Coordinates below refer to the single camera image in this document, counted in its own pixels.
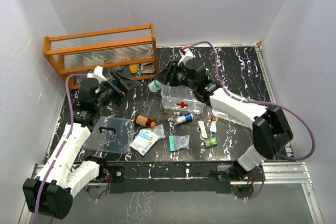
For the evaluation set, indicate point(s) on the cardboard box on shelf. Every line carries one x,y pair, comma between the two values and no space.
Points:
147,68

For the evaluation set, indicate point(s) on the clear first aid box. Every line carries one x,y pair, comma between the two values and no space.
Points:
181,98

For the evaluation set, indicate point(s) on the yellow item on shelf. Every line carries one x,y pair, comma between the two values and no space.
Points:
133,68

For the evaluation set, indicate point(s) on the white bottle green band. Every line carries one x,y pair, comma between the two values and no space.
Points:
154,86

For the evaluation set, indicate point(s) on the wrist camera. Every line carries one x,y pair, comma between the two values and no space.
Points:
186,55
97,74

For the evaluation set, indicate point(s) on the green small packet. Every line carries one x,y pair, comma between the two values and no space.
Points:
210,142

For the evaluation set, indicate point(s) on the orange wooden shelf rack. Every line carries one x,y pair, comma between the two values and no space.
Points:
121,47

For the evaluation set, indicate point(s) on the clear divider tray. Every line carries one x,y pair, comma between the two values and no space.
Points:
228,117

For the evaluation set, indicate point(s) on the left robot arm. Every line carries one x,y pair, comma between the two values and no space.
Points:
52,191

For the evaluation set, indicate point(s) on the brown bottle orange cap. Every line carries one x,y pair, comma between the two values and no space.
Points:
144,121

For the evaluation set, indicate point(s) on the blue white spray can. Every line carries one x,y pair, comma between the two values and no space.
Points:
182,119

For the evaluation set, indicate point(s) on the clear bag teal header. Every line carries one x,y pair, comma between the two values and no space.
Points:
177,143

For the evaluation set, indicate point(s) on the white teal ointment tube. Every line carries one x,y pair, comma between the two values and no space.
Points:
213,128

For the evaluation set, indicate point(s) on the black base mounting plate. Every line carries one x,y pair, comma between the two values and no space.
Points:
137,176

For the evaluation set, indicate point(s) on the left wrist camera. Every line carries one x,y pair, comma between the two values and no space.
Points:
97,74

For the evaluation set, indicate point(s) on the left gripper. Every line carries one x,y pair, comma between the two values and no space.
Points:
124,84

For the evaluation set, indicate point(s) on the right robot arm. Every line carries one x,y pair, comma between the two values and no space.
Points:
271,130

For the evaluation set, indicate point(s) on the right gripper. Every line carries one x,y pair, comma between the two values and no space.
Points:
167,76

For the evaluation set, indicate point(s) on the clear box lid with handle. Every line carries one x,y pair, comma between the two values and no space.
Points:
111,135

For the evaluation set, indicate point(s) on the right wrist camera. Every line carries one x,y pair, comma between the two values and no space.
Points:
186,55

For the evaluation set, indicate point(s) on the white blue medicine packet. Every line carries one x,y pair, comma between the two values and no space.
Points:
144,140

